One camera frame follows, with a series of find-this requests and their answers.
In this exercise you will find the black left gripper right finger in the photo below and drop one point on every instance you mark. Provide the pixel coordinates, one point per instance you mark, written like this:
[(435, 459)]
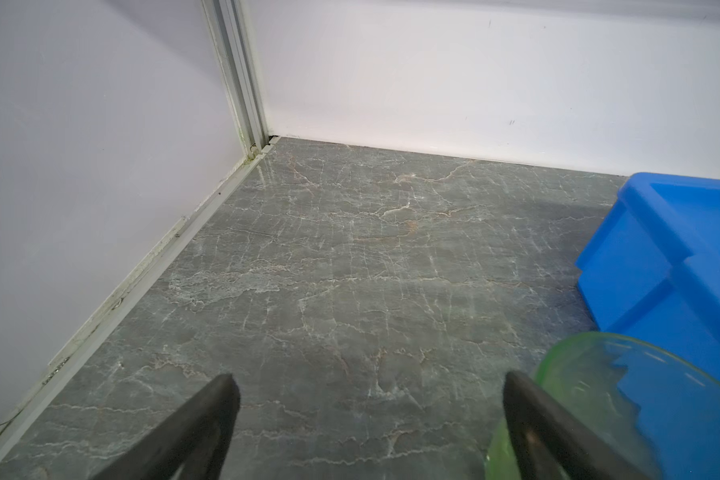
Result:
[(549, 442)]

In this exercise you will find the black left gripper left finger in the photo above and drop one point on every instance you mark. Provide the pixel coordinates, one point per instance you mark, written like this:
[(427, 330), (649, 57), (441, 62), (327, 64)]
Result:
[(192, 443)]

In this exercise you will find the blue plastic bin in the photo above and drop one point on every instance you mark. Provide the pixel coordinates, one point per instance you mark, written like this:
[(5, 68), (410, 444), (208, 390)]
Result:
[(652, 269)]

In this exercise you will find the green glass cup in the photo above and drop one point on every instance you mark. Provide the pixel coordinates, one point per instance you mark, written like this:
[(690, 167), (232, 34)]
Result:
[(659, 412)]

